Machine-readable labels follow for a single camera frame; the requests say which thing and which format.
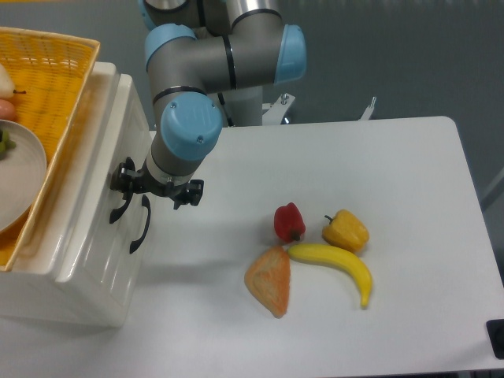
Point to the grey round plate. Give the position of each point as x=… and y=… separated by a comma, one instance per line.
x=23, y=172

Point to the black corner device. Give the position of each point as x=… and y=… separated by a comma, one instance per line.
x=495, y=330

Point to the black lower drawer handle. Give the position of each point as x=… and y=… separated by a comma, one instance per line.
x=137, y=243

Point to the triangular toast bread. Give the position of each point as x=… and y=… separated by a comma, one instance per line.
x=268, y=280

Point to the white drawer cabinet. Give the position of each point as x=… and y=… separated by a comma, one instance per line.
x=31, y=289

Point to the yellow bell pepper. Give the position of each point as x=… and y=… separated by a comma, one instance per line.
x=345, y=231

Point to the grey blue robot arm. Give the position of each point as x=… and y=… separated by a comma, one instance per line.
x=195, y=49

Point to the yellow banana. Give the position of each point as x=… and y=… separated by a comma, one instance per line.
x=336, y=258

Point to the black drawer handle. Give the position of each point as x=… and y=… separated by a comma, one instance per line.
x=137, y=243
x=121, y=181

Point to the white pear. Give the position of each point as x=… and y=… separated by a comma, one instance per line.
x=7, y=86

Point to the pink sausage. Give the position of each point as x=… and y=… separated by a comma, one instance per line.
x=7, y=110

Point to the black top drawer handle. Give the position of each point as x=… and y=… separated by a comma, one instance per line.
x=121, y=181

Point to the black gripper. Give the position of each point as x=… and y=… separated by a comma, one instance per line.
x=187, y=194

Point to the red bell pepper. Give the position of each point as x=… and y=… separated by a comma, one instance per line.
x=288, y=223

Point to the yellow woven basket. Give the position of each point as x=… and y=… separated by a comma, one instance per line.
x=52, y=71

